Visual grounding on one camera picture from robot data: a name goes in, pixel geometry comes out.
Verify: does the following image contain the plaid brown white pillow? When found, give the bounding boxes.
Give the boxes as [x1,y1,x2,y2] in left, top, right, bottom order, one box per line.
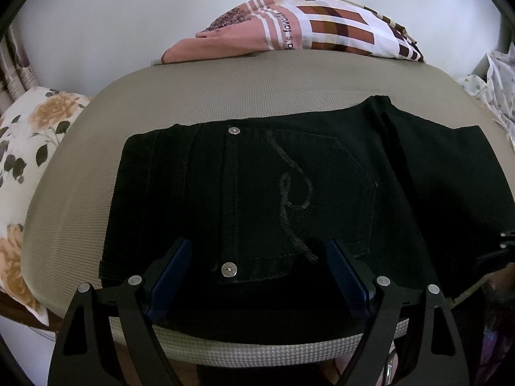
[152,0,426,65]

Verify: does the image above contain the white spotted cloth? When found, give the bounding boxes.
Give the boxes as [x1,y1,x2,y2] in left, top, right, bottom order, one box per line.
[456,42,515,153]

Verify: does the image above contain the floral white pillow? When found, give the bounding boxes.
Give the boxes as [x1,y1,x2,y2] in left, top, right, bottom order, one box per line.
[0,86,93,328]

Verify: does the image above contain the black pants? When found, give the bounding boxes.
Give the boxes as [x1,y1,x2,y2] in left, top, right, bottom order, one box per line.
[98,94,515,344]

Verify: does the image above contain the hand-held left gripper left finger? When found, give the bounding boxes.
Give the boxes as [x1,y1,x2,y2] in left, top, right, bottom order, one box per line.
[47,238,193,386]

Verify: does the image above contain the striped beige curtain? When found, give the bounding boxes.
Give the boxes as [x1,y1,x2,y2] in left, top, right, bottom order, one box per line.
[0,24,41,113]

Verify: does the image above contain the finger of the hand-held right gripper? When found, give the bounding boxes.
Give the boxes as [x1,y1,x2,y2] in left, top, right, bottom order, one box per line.
[475,229,515,271]

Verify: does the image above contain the beige bed mattress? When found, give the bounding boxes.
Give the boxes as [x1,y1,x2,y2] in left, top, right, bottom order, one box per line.
[20,50,515,366]

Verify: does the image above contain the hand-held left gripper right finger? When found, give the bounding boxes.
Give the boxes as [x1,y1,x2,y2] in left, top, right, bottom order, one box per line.
[325,239,471,386]

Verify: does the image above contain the purple patterned clothing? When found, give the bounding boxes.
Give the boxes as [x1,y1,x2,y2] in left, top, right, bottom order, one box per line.
[477,285,515,386]

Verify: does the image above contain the wooden bed frame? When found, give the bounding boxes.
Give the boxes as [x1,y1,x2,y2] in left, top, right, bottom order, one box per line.
[0,289,56,334]

